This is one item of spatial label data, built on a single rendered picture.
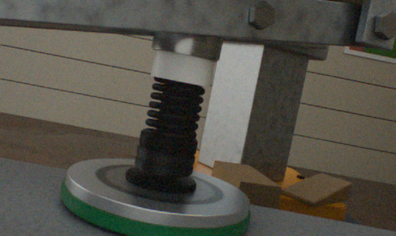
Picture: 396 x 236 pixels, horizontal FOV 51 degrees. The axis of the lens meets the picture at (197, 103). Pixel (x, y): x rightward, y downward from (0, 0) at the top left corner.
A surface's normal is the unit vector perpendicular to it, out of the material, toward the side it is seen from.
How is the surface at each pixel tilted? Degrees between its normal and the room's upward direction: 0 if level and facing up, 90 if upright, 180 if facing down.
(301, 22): 90
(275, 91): 90
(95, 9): 90
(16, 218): 0
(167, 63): 90
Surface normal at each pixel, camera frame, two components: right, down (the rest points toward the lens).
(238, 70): -0.79, -0.12
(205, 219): 0.48, 0.14
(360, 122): 0.05, 0.07
